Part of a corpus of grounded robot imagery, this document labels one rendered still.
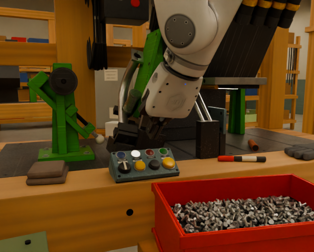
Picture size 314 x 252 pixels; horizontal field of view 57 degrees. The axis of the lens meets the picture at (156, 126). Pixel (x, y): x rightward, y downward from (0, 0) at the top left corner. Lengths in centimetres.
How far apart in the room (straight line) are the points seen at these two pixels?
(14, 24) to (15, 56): 970
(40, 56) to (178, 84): 83
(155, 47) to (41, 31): 1020
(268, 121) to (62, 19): 108
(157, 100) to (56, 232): 34
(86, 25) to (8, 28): 977
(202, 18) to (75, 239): 50
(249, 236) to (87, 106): 91
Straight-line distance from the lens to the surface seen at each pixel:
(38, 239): 49
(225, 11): 50
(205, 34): 44
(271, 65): 160
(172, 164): 68
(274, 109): 161
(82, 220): 66
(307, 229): 48
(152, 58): 87
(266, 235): 45
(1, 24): 1098
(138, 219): 68
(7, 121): 773
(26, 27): 1099
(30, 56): 129
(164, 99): 56
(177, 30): 43
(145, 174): 66
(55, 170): 67
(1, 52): 130
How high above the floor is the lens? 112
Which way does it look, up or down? 8 degrees down
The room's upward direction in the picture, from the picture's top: straight up
